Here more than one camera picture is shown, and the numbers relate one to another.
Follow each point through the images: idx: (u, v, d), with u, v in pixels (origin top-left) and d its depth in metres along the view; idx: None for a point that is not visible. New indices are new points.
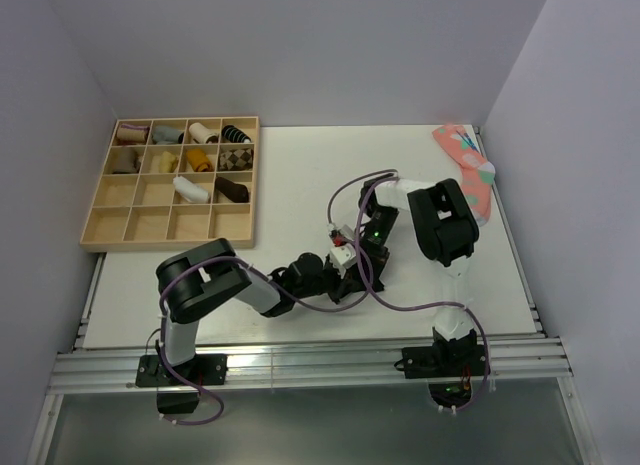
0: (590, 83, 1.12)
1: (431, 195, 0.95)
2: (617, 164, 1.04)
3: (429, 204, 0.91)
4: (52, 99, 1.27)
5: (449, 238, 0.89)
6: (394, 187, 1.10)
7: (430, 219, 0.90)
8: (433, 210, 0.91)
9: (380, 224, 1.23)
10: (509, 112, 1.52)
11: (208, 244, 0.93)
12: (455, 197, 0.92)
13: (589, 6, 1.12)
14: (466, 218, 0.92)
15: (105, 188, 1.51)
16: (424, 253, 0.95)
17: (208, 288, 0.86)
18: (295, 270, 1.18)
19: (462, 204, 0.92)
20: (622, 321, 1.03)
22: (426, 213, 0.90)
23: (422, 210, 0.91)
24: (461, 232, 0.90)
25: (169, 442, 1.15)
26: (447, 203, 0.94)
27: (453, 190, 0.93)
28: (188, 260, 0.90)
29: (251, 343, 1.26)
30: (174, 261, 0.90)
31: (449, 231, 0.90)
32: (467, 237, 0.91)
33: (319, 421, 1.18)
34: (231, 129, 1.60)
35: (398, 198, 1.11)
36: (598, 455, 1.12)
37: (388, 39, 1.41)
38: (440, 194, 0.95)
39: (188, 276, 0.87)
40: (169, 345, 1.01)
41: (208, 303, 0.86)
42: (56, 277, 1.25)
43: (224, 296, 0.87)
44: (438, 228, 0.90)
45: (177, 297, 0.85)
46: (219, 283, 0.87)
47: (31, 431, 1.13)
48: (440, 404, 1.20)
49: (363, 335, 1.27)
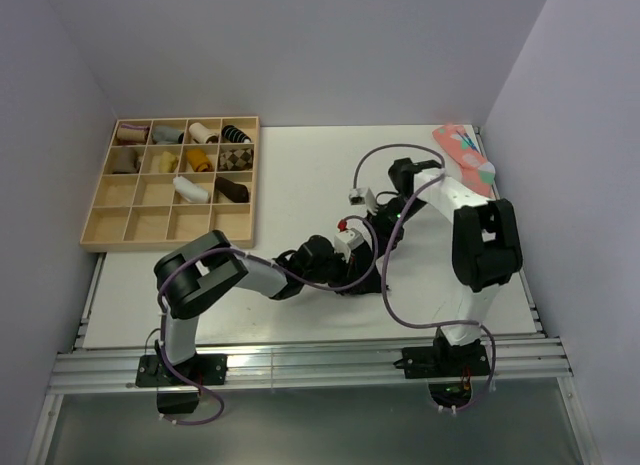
0: (590, 82, 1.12)
1: (480, 213, 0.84)
2: (617, 164, 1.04)
3: (477, 229, 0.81)
4: (52, 98, 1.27)
5: (487, 270, 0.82)
6: (439, 188, 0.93)
7: (474, 246, 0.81)
8: (480, 237, 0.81)
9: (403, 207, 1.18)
10: (509, 112, 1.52)
11: (202, 237, 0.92)
12: (507, 223, 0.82)
13: (589, 5, 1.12)
14: (512, 248, 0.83)
15: (105, 188, 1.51)
16: (457, 273, 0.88)
17: (206, 282, 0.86)
18: (306, 251, 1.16)
19: (512, 233, 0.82)
20: (622, 321, 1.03)
22: (472, 240, 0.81)
23: (467, 234, 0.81)
24: (502, 263, 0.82)
25: (169, 442, 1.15)
26: (494, 225, 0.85)
27: (508, 215, 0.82)
28: (184, 255, 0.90)
29: (251, 343, 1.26)
30: (172, 258, 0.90)
31: (490, 259, 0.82)
32: (508, 269, 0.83)
33: (319, 421, 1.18)
34: (231, 129, 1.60)
35: (440, 203, 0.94)
36: (598, 455, 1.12)
37: (388, 39, 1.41)
38: (490, 214, 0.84)
39: (185, 271, 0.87)
40: (168, 345, 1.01)
41: (208, 296, 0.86)
42: (55, 277, 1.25)
43: (223, 288, 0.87)
44: (479, 255, 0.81)
45: (176, 293, 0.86)
46: (216, 276, 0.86)
47: (31, 431, 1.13)
48: (440, 404, 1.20)
49: (363, 335, 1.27)
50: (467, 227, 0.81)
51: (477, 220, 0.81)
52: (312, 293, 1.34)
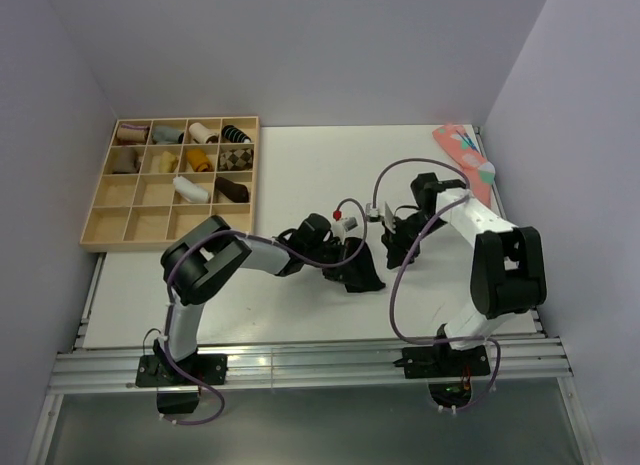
0: (590, 82, 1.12)
1: (503, 240, 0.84)
2: (617, 163, 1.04)
3: (500, 257, 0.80)
4: (52, 98, 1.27)
5: (507, 298, 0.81)
6: (464, 209, 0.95)
7: (496, 274, 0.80)
8: (503, 265, 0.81)
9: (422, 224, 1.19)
10: (509, 112, 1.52)
11: (202, 224, 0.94)
12: (531, 253, 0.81)
13: (589, 5, 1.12)
14: (536, 278, 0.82)
15: (105, 188, 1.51)
16: (475, 299, 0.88)
17: (213, 265, 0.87)
18: (307, 226, 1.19)
19: (537, 264, 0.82)
20: (622, 321, 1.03)
22: (494, 269, 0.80)
23: (489, 262, 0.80)
24: (524, 292, 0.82)
25: (169, 442, 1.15)
26: (518, 253, 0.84)
27: (534, 245, 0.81)
28: (188, 243, 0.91)
29: (251, 343, 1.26)
30: (178, 247, 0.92)
31: (510, 288, 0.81)
32: (529, 300, 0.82)
33: (319, 421, 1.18)
34: (231, 129, 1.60)
35: (462, 224, 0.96)
36: (598, 455, 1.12)
37: (388, 39, 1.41)
38: (514, 241, 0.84)
39: (191, 256, 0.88)
40: (173, 337, 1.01)
41: (218, 279, 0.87)
42: (55, 277, 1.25)
43: (230, 269, 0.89)
44: (499, 284, 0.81)
45: (186, 279, 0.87)
46: (222, 258, 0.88)
47: (31, 431, 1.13)
48: (440, 404, 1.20)
49: (363, 336, 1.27)
50: (490, 255, 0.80)
51: (500, 248, 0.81)
52: (313, 293, 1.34)
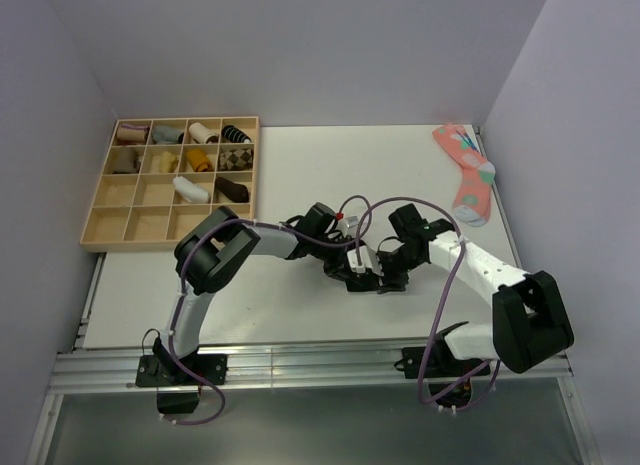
0: (591, 82, 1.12)
1: (518, 289, 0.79)
2: (617, 164, 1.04)
3: (524, 314, 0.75)
4: (52, 98, 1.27)
5: (538, 354, 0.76)
6: (468, 263, 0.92)
7: (523, 332, 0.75)
8: (528, 322, 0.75)
9: (410, 263, 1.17)
10: (509, 112, 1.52)
11: (210, 215, 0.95)
12: (550, 299, 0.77)
13: (589, 5, 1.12)
14: (560, 325, 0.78)
15: (105, 188, 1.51)
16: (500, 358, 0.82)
17: (225, 254, 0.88)
18: (316, 212, 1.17)
19: (559, 311, 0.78)
20: (623, 322, 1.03)
22: (521, 328, 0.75)
23: (515, 323, 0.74)
24: (551, 342, 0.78)
25: (169, 442, 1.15)
26: (534, 299, 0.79)
27: (552, 292, 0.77)
28: (199, 234, 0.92)
29: (250, 343, 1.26)
30: (189, 239, 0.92)
31: (539, 341, 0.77)
32: (558, 346, 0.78)
33: (319, 420, 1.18)
34: (231, 129, 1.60)
35: (472, 280, 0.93)
36: (598, 455, 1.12)
37: (388, 39, 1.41)
38: (528, 288, 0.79)
39: (203, 246, 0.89)
40: (181, 331, 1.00)
41: (231, 267, 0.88)
42: (55, 277, 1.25)
43: (242, 256, 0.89)
44: (528, 341, 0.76)
45: (199, 269, 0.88)
46: (234, 247, 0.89)
47: (31, 431, 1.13)
48: (440, 404, 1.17)
49: (363, 335, 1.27)
50: (515, 315, 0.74)
51: (521, 303, 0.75)
52: (312, 293, 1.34)
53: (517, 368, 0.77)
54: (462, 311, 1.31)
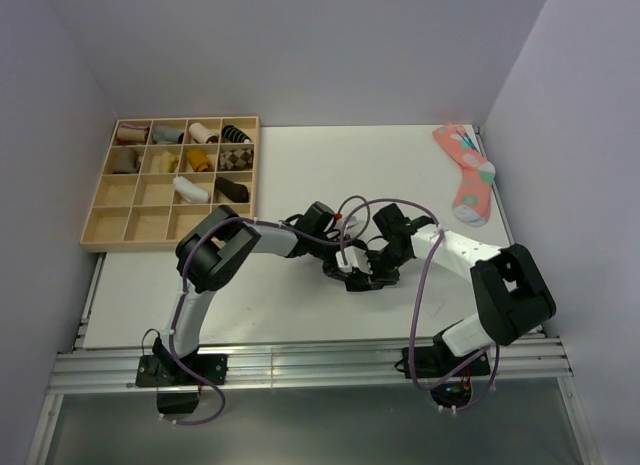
0: (591, 82, 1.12)
1: (496, 264, 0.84)
2: (618, 163, 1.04)
3: (501, 284, 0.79)
4: (52, 98, 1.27)
5: (522, 324, 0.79)
6: (445, 247, 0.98)
7: (504, 303, 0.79)
8: (506, 291, 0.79)
9: (396, 259, 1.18)
10: (509, 112, 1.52)
11: (211, 215, 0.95)
12: (526, 269, 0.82)
13: (589, 5, 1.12)
14: (541, 293, 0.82)
15: (105, 188, 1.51)
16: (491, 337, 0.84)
17: (226, 253, 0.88)
18: (315, 211, 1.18)
19: (537, 280, 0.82)
20: (623, 322, 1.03)
22: (500, 296, 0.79)
23: (493, 292, 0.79)
24: (535, 312, 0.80)
25: (169, 442, 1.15)
26: (513, 272, 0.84)
27: (526, 262, 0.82)
28: (201, 233, 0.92)
29: (249, 343, 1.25)
30: (191, 238, 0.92)
31: (522, 312, 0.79)
32: (542, 316, 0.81)
33: (319, 420, 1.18)
34: (231, 129, 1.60)
35: (449, 261, 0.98)
36: (598, 455, 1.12)
37: (389, 39, 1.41)
38: (505, 262, 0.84)
39: (204, 245, 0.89)
40: (182, 332, 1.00)
41: (232, 265, 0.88)
42: (55, 277, 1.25)
43: (243, 254, 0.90)
44: (511, 311, 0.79)
45: (201, 268, 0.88)
46: (235, 245, 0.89)
47: (31, 431, 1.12)
48: (440, 404, 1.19)
49: (363, 335, 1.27)
50: (491, 283, 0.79)
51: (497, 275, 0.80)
52: (312, 293, 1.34)
53: (504, 340, 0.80)
54: (462, 311, 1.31)
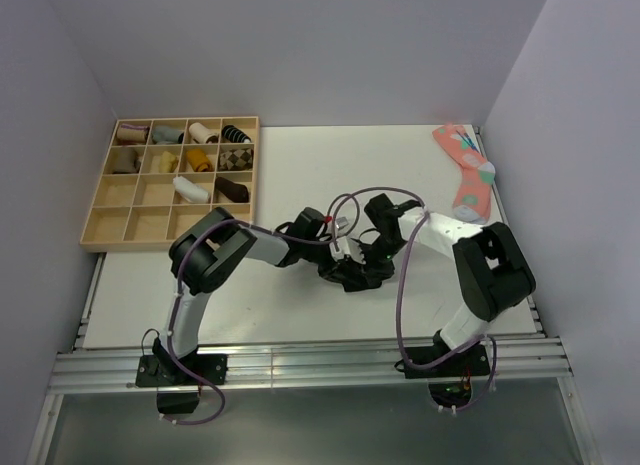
0: (591, 82, 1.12)
1: (479, 241, 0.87)
2: (617, 164, 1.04)
3: (482, 262, 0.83)
4: (52, 98, 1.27)
5: (502, 298, 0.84)
6: (430, 227, 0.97)
7: (484, 277, 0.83)
8: (487, 266, 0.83)
9: (389, 248, 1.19)
10: (508, 112, 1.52)
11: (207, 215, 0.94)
12: (508, 246, 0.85)
13: (589, 5, 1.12)
14: (521, 269, 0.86)
15: (105, 188, 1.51)
16: (475, 307, 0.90)
17: (221, 254, 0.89)
18: (303, 217, 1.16)
19: (518, 256, 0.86)
20: (623, 322, 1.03)
22: (481, 270, 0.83)
23: (475, 266, 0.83)
24: (514, 286, 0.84)
25: (169, 442, 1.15)
26: (495, 249, 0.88)
27: (507, 239, 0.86)
28: (195, 234, 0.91)
29: (249, 343, 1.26)
30: (185, 238, 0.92)
31: (502, 285, 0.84)
32: (522, 290, 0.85)
33: (319, 420, 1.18)
34: (231, 129, 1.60)
35: (433, 241, 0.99)
36: (598, 455, 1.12)
37: (389, 39, 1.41)
38: (488, 240, 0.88)
39: (199, 247, 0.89)
40: (178, 335, 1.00)
41: (227, 266, 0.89)
42: (55, 277, 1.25)
43: (238, 256, 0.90)
44: (492, 285, 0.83)
45: (196, 269, 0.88)
46: (230, 247, 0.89)
47: (31, 431, 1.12)
48: (440, 404, 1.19)
49: (363, 336, 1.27)
50: (473, 259, 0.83)
51: (478, 252, 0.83)
52: (312, 293, 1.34)
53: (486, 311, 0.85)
54: None
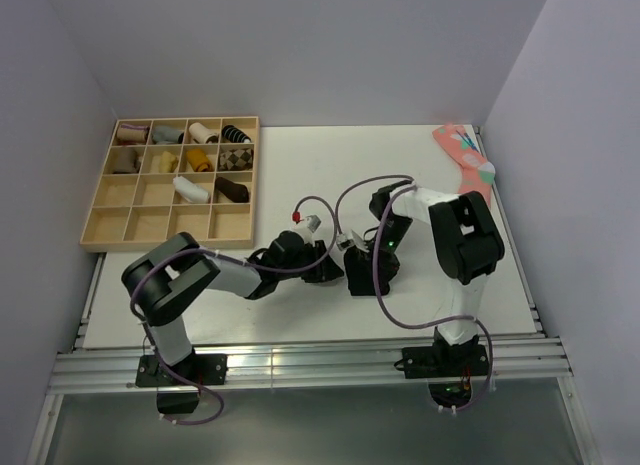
0: (590, 83, 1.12)
1: (454, 208, 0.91)
2: (617, 164, 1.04)
3: (453, 221, 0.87)
4: (52, 98, 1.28)
5: (470, 257, 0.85)
6: (413, 196, 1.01)
7: (454, 235, 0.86)
8: (457, 226, 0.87)
9: (390, 234, 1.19)
10: (508, 112, 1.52)
11: (169, 241, 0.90)
12: (480, 211, 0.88)
13: (589, 5, 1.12)
14: (491, 234, 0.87)
15: (105, 188, 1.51)
16: (446, 270, 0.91)
17: (177, 285, 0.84)
18: (277, 246, 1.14)
19: (488, 220, 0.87)
20: (623, 322, 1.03)
22: (451, 228, 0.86)
23: (445, 225, 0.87)
24: (484, 248, 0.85)
25: (169, 442, 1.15)
26: (470, 217, 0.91)
27: (480, 205, 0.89)
28: (153, 261, 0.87)
29: (250, 343, 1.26)
30: (141, 265, 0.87)
31: (472, 247, 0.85)
32: (491, 253, 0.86)
33: (320, 420, 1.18)
34: (231, 129, 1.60)
35: (417, 210, 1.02)
36: (598, 455, 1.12)
37: (389, 39, 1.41)
38: (463, 207, 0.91)
39: (155, 276, 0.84)
40: (160, 347, 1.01)
41: (182, 299, 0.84)
42: (55, 277, 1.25)
43: (196, 289, 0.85)
44: (461, 244, 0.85)
45: (148, 299, 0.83)
46: (188, 277, 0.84)
47: (31, 430, 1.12)
48: (440, 404, 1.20)
49: (364, 336, 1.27)
50: (444, 218, 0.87)
51: (452, 215, 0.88)
52: (312, 293, 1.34)
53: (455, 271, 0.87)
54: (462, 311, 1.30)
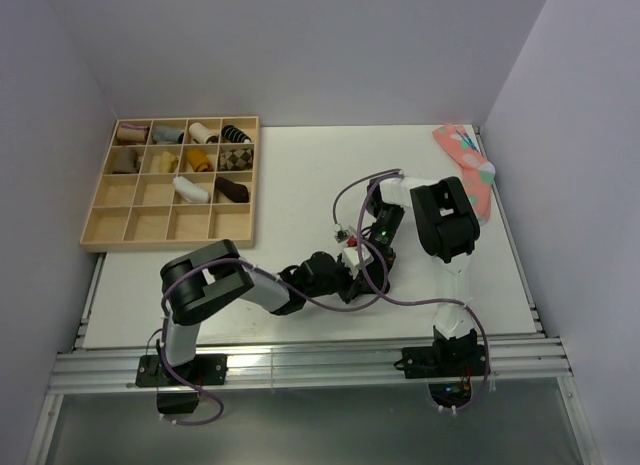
0: (591, 83, 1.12)
1: (435, 191, 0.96)
2: (617, 164, 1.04)
3: (431, 201, 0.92)
4: (53, 98, 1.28)
5: (445, 236, 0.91)
6: (399, 183, 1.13)
7: (433, 215, 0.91)
8: (435, 206, 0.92)
9: (386, 222, 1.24)
10: (509, 112, 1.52)
11: (211, 245, 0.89)
12: (458, 192, 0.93)
13: (589, 5, 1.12)
14: (466, 215, 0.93)
15: (105, 188, 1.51)
16: (425, 249, 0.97)
17: (211, 291, 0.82)
18: (307, 268, 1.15)
19: (464, 201, 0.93)
20: (623, 322, 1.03)
22: (430, 209, 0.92)
23: (424, 205, 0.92)
24: (460, 229, 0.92)
25: (170, 442, 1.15)
26: (450, 201, 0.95)
27: (458, 186, 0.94)
28: (192, 262, 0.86)
29: (250, 344, 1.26)
30: (180, 263, 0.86)
31: (449, 227, 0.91)
32: (468, 232, 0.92)
33: (319, 420, 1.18)
34: (231, 129, 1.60)
35: (401, 195, 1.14)
36: (598, 455, 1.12)
37: (389, 40, 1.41)
38: (444, 191, 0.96)
39: (191, 278, 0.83)
40: (169, 346, 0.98)
41: (212, 305, 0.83)
42: (55, 277, 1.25)
43: (227, 299, 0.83)
44: (439, 224, 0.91)
45: (179, 299, 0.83)
46: (223, 286, 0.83)
47: (31, 430, 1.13)
48: (440, 404, 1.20)
49: (364, 336, 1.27)
50: (423, 200, 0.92)
51: (431, 197, 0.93)
52: None
53: (431, 249, 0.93)
54: None
